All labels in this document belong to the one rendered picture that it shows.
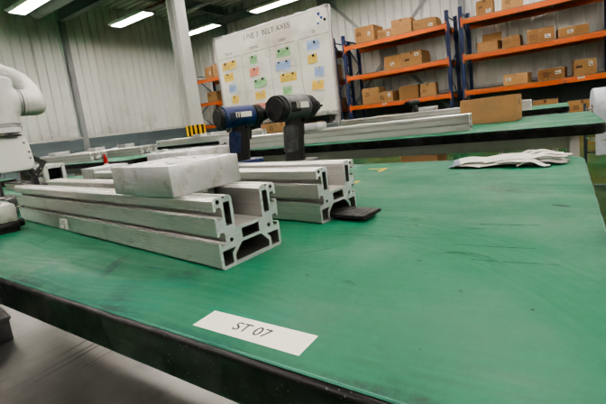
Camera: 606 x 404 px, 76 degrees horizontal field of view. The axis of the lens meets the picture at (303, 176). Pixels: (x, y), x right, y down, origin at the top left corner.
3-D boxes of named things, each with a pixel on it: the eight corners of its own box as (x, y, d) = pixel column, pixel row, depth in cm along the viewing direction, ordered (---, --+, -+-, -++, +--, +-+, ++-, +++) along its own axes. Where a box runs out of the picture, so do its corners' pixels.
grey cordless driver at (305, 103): (271, 194, 89) (259, 97, 86) (317, 178, 105) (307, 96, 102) (298, 194, 85) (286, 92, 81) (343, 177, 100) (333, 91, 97)
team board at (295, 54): (225, 210, 450) (198, 36, 421) (253, 200, 491) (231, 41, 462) (340, 215, 366) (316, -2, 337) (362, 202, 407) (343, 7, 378)
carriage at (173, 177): (118, 212, 58) (110, 167, 57) (182, 195, 67) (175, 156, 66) (177, 219, 48) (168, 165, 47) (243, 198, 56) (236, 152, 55)
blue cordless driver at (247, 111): (220, 187, 110) (208, 108, 106) (278, 174, 122) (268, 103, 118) (234, 188, 104) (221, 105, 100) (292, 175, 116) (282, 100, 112)
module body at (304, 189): (99, 201, 111) (94, 172, 110) (133, 193, 118) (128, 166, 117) (322, 224, 59) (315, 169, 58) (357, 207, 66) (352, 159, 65)
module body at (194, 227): (22, 219, 97) (13, 186, 95) (65, 209, 104) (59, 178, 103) (223, 270, 45) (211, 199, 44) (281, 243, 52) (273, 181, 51)
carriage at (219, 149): (151, 183, 89) (146, 154, 88) (192, 174, 97) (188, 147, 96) (191, 185, 78) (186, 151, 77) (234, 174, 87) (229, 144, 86)
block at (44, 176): (34, 186, 186) (30, 167, 185) (60, 181, 195) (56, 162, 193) (41, 187, 180) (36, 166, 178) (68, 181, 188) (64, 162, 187)
